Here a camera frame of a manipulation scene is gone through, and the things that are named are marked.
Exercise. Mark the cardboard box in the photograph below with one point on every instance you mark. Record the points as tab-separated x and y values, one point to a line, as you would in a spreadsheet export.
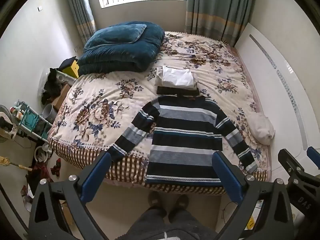
61	96

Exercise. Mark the dark folded garment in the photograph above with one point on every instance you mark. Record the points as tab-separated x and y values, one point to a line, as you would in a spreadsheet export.
170	90

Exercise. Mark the floral fleece bed blanket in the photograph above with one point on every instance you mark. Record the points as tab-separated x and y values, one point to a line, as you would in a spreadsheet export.
100	112

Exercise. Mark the blue folded quilt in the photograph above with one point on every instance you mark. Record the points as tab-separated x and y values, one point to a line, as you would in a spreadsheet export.
120	55

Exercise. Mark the yellow box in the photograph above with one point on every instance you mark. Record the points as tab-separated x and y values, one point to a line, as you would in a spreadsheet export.
72	70

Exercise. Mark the grey bucket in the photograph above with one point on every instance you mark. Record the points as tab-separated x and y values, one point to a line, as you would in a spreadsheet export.
50	113

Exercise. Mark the grey-blue striped curtain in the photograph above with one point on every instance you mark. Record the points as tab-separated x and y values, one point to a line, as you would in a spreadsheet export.
215	10
81	12

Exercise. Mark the person's slipper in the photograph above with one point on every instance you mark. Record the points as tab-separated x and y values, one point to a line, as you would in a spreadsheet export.
156	201
180	203

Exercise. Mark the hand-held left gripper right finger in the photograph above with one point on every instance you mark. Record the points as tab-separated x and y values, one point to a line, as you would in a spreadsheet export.
225	177

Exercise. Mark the white glossy headboard panel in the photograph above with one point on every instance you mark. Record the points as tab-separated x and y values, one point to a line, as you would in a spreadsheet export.
280	92

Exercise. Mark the person's left slipper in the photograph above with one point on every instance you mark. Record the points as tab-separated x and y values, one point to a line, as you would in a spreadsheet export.
156	201

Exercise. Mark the blue velvet pillow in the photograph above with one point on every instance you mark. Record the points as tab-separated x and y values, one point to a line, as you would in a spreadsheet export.
112	36

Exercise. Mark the white crumpled cloth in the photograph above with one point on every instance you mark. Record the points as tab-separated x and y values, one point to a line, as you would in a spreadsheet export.
261	128

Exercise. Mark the red cloth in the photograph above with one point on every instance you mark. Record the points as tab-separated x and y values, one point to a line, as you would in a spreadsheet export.
41	171

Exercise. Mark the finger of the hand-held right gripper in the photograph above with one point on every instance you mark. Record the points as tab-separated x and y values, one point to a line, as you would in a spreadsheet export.
291	166
315	156

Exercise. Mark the person's right slipper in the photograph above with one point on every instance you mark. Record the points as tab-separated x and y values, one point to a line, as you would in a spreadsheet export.
180	203

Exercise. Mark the standing fan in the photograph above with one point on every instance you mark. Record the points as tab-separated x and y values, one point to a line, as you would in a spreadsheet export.
5	125

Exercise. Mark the teal storage rack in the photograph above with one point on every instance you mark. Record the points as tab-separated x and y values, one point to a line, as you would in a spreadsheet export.
32	122

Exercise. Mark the beige folded garment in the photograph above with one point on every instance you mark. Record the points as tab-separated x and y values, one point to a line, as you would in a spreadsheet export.
158	76

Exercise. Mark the person's grey pants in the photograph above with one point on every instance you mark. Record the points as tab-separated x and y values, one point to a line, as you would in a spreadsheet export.
160	227

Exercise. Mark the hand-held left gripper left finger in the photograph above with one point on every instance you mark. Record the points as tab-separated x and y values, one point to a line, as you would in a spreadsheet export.
97	176

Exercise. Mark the striped knit sweater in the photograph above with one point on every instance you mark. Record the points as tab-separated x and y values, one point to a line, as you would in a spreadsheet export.
182	142

